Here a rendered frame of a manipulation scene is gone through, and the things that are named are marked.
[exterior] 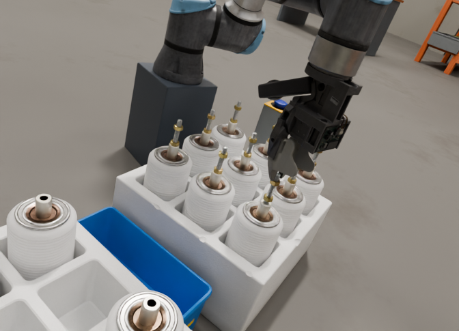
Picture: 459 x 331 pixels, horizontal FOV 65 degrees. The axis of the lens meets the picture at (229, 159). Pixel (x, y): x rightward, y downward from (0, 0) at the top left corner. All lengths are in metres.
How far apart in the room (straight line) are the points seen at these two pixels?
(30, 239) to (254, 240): 0.37
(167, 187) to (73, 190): 0.36
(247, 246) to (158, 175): 0.24
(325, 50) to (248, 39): 0.56
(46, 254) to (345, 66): 0.51
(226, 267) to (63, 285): 0.28
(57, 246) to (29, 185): 0.49
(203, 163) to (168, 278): 0.27
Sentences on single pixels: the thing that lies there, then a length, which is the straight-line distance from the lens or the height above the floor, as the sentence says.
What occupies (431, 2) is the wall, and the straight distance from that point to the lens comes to 9.42.
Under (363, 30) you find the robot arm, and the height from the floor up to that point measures 0.62.
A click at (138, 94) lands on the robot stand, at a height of 0.21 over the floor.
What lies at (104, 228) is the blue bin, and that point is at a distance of 0.87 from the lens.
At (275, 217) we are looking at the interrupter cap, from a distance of 0.72.
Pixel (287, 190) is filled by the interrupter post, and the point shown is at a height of 0.26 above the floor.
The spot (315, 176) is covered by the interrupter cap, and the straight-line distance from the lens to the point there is 0.92.
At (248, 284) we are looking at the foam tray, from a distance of 0.71.
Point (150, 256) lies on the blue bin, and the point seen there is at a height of 0.08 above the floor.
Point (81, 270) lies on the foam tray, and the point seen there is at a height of 0.17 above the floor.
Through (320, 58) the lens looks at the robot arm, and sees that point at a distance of 0.55.
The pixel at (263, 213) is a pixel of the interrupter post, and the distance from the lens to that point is 0.70.
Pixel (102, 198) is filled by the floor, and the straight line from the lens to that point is 1.05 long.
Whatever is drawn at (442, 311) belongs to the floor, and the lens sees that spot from 1.22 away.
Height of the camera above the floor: 0.67
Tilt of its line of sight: 29 degrees down
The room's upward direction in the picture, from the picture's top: 18 degrees clockwise
